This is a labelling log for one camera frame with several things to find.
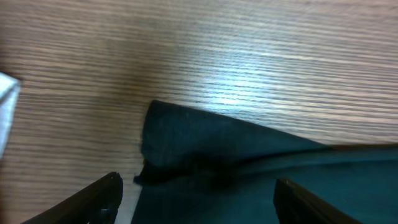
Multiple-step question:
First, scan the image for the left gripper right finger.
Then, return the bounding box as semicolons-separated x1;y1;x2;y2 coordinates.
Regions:
273;179;360;224

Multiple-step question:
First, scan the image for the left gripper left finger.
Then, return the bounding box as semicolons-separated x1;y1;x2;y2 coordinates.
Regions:
23;172;123;224

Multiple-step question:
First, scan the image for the beige folded garment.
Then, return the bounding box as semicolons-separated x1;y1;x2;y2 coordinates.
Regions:
0;73;21;157

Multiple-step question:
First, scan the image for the black t-shirt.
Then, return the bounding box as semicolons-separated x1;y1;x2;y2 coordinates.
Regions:
132;100;397;223

